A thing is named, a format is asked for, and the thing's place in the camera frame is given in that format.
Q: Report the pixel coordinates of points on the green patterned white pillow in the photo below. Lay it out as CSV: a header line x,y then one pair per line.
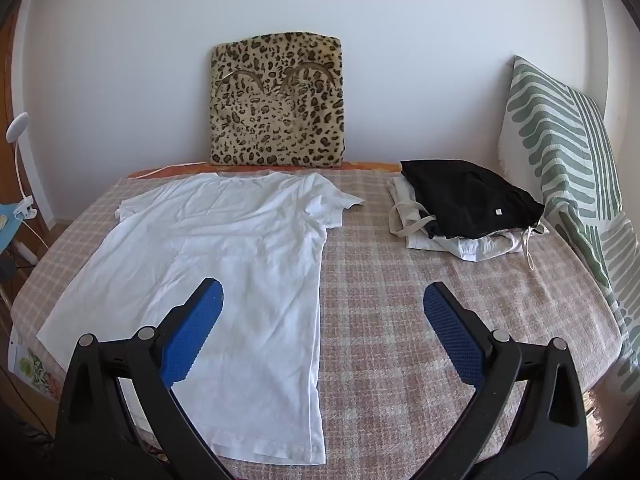
x,y
555,130

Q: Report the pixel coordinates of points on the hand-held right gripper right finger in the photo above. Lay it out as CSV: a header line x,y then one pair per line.
x,y
452,335

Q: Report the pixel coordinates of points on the beige folded garment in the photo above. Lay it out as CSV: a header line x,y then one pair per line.
x,y
400,195

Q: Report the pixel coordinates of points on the pink plaid blanket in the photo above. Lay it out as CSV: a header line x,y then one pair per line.
x,y
390,320

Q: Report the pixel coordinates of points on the floral printed cloth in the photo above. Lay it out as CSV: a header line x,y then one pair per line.
x,y
32,367

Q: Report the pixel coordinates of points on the white t-shirt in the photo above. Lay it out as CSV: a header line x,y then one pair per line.
x,y
240,240

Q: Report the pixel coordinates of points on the black folded garment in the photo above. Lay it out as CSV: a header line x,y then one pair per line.
x,y
465,195

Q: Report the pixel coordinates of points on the white clamp lamp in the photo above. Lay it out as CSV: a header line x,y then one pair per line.
x,y
17,122

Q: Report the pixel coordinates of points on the light blue cloth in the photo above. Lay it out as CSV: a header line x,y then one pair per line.
x,y
7,225

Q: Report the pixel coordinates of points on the leopard print cushion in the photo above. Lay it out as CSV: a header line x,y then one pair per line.
x,y
277,110

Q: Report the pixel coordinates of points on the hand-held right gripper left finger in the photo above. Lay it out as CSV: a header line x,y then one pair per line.
x,y
195,335

